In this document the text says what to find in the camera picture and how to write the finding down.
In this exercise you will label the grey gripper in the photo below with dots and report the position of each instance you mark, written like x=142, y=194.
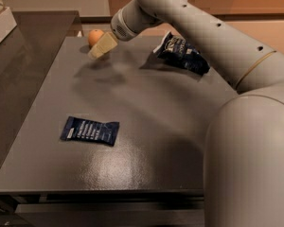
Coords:
x=120, y=27

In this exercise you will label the orange fruit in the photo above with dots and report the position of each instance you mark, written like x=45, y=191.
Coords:
x=94, y=35

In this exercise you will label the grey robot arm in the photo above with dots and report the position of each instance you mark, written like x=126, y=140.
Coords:
x=244, y=146

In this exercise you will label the dark blue rxbar wrapper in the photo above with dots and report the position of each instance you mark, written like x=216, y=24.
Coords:
x=84, y=130

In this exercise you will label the dark blue chip bag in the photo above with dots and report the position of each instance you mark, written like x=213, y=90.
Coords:
x=177, y=52

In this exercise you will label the white box on counter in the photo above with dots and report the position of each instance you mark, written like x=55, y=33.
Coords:
x=7, y=23

